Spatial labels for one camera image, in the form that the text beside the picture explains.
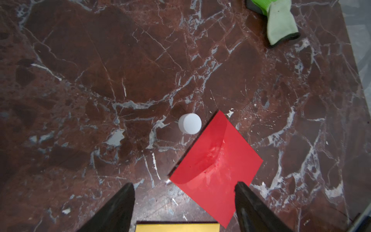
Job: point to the large yellow envelope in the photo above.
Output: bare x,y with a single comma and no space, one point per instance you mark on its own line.
178,227

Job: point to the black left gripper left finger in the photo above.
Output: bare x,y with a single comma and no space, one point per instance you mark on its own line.
115,215

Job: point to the red envelope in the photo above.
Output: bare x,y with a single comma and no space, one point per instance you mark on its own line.
218,160

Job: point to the white glue stick cap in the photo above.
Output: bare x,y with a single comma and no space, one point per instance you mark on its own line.
190,123

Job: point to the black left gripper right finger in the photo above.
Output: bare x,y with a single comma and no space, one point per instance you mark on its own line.
253,215

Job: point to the green work glove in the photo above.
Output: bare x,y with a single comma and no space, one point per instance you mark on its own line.
281,24

